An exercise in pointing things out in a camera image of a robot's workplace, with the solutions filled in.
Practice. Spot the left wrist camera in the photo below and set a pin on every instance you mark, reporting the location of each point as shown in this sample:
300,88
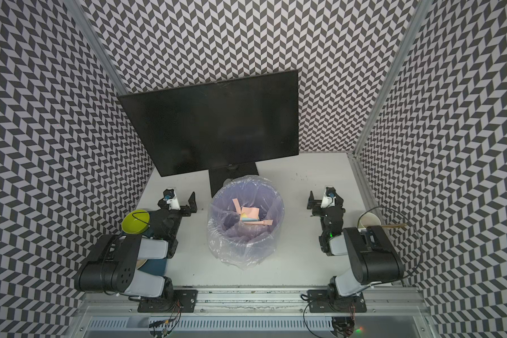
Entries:
170,196

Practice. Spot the purple bin with plastic liner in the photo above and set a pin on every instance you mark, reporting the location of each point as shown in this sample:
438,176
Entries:
232,241

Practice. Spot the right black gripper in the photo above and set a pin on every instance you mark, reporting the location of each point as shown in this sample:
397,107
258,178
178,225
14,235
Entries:
317,205

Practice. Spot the aluminium mounting rail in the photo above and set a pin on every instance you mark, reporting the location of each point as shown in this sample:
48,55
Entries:
249,301

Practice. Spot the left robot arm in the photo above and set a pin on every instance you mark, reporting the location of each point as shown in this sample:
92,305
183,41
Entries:
111,265

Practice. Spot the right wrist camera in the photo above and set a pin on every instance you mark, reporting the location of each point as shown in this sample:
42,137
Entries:
329,198

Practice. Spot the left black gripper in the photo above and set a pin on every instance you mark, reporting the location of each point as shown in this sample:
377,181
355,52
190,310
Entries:
192,208

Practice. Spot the white paper cup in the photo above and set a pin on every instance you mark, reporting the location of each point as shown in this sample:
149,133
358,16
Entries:
368,219

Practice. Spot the pink square sticky note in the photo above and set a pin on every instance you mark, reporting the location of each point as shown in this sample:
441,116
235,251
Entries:
251,212

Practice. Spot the black computer monitor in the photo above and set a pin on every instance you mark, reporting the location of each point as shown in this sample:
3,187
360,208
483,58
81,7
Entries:
215,125

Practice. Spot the black monitor stand base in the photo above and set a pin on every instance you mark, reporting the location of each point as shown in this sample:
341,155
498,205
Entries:
220,176

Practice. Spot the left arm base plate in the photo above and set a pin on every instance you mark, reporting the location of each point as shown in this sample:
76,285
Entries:
182,300

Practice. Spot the pink narrow sticky note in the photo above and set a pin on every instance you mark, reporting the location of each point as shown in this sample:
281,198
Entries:
237,206
264,222

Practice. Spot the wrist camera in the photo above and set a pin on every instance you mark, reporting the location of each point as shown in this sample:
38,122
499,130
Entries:
329,198
170,196

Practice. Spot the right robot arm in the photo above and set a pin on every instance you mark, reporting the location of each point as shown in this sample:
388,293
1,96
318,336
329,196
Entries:
373,260

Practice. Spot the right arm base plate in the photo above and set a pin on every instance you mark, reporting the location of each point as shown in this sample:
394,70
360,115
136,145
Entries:
319,301

